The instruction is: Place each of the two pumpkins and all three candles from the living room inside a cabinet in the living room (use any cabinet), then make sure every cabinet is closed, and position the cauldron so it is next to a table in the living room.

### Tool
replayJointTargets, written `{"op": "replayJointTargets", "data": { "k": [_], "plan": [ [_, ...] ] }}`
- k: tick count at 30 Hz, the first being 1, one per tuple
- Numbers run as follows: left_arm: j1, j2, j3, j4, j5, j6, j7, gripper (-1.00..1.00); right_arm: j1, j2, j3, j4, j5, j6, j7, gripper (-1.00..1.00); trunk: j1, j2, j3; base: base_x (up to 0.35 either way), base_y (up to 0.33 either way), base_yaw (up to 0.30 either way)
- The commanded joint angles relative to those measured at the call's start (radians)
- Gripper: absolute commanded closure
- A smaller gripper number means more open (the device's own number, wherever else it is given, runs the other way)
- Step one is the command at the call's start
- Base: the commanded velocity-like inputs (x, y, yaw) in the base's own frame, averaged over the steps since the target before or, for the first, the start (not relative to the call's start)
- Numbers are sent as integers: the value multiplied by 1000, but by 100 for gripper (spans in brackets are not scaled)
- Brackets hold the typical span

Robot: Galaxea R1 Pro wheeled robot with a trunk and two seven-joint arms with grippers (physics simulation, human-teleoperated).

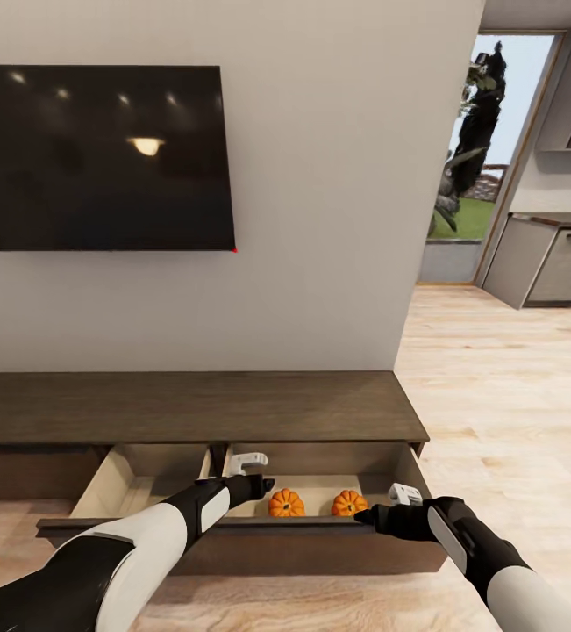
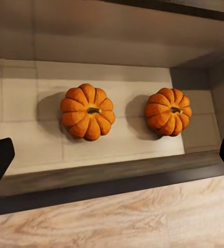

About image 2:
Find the pumpkin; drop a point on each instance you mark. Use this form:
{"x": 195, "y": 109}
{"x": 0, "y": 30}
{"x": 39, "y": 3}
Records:
{"x": 168, "y": 112}
{"x": 87, "y": 112}

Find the cabinet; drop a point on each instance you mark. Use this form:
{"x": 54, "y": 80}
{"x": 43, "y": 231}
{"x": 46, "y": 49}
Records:
{"x": 131, "y": 49}

